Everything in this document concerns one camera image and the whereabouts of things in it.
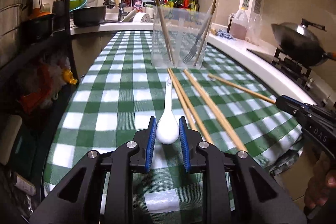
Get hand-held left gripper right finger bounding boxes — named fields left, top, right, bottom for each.
left=178, top=116, right=307, bottom=224

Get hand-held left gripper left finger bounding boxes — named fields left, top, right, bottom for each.
left=29, top=116, right=158, bottom=224

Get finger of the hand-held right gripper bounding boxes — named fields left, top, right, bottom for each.
left=276, top=94, right=309, bottom=110
left=276, top=103, right=306, bottom=123

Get white ceramic spoon striped handle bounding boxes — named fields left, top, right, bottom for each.
left=156, top=76, right=180, bottom=145

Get metal fork white handle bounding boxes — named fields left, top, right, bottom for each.
left=182, top=10, right=212, bottom=64

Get clear plastic utensil container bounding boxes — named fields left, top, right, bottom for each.
left=151, top=5, right=213, bottom=69

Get person's right hand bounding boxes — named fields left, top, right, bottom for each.
left=304, top=156, right=336, bottom=211

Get black burner grate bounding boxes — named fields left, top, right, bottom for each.
left=272, top=47, right=313, bottom=88

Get green white checked tablecloth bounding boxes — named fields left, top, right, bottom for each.
left=43, top=30, right=305, bottom=224

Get black wok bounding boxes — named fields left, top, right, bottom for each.
left=270, top=23, right=336, bottom=67

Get black glass gas stove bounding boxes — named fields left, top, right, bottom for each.
left=247, top=47, right=336, bottom=119

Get steel wok lid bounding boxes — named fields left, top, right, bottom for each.
left=277, top=18, right=327, bottom=43

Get clear plastic bottle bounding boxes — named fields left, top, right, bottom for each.
left=247, top=13, right=263, bottom=45

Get cooking oil jug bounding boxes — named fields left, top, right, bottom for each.
left=227, top=7, right=249, bottom=40

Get blue rag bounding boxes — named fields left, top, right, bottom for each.
left=214, top=28, right=235, bottom=41

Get orange white crumpled bags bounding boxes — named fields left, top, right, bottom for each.
left=18, top=56, right=71, bottom=114

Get white perforated lid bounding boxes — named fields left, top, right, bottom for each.
left=131, top=13, right=153, bottom=24

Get white plate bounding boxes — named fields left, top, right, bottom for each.
left=121, top=9, right=138, bottom=23

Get black cooking pot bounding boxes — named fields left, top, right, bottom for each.
left=73, top=6, right=107, bottom=28

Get white plastic box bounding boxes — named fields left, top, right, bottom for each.
left=0, top=114, right=23, bottom=165

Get row of sauce bottles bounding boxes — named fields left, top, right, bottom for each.
left=159, top=0, right=198, bottom=10

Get black metal shelf rack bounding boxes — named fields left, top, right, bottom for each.
left=0, top=0, right=108, bottom=203

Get green plastic basin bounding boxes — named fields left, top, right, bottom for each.
left=69, top=0, right=87, bottom=13

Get black canister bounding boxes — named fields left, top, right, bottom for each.
left=52, top=0, right=66, bottom=30

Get black pot orange lid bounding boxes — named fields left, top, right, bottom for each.
left=26, top=11, right=57, bottom=39

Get steel stockpot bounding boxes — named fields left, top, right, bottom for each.
left=0, top=0, right=28, bottom=67

